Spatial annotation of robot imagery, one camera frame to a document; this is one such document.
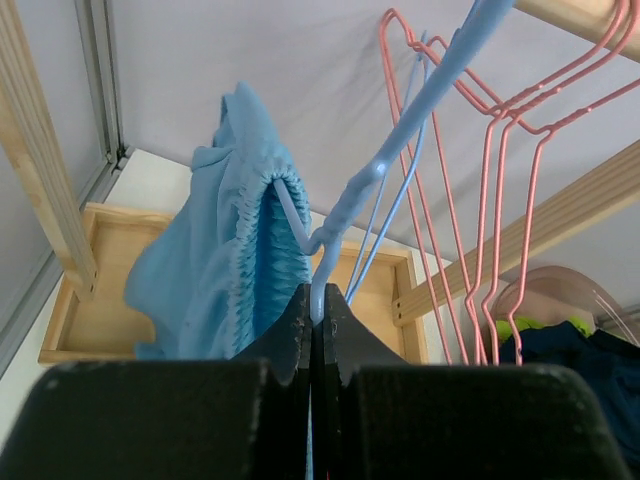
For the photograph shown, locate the translucent pink plastic basket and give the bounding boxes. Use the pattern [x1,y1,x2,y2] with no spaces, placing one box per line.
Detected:
[491,266,639,346]

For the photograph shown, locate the navy blue shorts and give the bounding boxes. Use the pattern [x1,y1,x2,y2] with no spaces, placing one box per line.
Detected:
[499,322,639,479]

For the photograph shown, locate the pink hanger of black shorts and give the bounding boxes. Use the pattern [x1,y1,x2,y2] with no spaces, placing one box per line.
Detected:
[395,1,639,363]

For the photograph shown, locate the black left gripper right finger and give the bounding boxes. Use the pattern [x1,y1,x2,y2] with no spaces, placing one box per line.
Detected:
[322,284,632,479]

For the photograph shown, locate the lime green shorts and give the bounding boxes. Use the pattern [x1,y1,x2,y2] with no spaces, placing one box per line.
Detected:
[496,316,595,345]

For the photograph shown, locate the wooden clothes rack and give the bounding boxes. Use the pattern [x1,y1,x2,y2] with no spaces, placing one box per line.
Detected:
[1,1,639,362]

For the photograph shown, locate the pink hanger of teal shorts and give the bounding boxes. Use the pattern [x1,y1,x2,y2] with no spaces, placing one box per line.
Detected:
[424,29,640,366]

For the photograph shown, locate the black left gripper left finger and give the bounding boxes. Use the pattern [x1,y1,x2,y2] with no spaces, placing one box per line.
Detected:
[1,285,311,479]

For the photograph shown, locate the light blue shorts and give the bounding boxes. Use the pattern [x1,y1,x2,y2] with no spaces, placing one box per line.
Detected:
[124,83,311,360]

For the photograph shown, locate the blue hanger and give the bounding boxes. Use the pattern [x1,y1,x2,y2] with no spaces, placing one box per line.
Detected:
[274,0,514,325]
[344,29,434,306]

